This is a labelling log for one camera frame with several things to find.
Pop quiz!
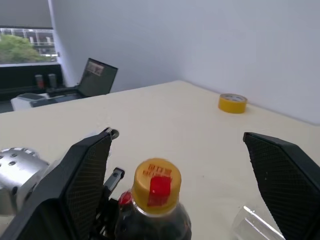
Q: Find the yellow bottle cap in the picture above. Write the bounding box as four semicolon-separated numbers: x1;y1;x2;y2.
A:
131;157;182;215

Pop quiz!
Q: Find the clear plastic drink bottle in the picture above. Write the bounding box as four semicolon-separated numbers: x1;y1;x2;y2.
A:
113;189;193;240

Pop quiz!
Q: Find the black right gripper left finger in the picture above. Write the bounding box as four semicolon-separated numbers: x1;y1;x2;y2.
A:
0;127;113;240

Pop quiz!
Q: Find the dark open laptop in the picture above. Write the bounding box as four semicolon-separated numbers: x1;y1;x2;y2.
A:
76;57;119;97

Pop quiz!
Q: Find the white box device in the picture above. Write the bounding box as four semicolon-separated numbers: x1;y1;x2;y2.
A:
10;92;48;111

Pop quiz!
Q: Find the black cylindrical cup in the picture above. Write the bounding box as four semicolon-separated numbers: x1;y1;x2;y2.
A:
34;74;45;89
47;73;58;89

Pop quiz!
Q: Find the yellow tape roll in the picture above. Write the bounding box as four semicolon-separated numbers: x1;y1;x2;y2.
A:
218;93;248;115

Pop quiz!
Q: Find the window with outside view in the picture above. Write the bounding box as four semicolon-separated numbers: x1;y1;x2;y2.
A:
0;26;55;65

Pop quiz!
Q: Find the clear wine glass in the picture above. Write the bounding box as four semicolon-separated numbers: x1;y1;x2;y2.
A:
231;205;286;240

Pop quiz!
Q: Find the black flat desk device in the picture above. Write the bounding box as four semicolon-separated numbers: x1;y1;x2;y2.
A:
45;86;81;101

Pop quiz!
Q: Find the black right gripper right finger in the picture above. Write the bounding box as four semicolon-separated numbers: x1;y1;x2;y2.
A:
243;132;320;240

